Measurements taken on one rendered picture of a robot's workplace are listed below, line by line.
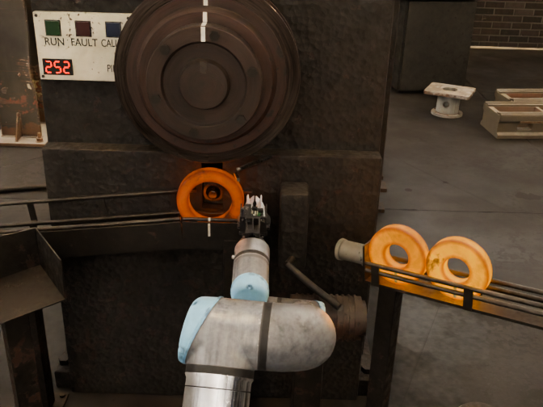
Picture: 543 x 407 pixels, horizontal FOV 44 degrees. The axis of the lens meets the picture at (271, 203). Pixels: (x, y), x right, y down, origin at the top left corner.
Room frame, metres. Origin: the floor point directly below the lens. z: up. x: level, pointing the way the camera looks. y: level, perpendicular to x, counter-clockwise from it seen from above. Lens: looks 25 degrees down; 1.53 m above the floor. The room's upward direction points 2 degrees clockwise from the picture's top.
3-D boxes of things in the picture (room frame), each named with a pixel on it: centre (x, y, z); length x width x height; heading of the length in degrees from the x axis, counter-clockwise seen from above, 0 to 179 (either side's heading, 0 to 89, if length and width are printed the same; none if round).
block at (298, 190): (1.70, -0.06, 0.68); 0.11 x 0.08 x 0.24; 0
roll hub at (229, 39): (1.59, 0.17, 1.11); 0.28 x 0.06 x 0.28; 90
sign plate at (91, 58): (1.79, 0.51, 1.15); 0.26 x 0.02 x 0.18; 90
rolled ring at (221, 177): (1.70, 0.17, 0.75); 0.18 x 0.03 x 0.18; 91
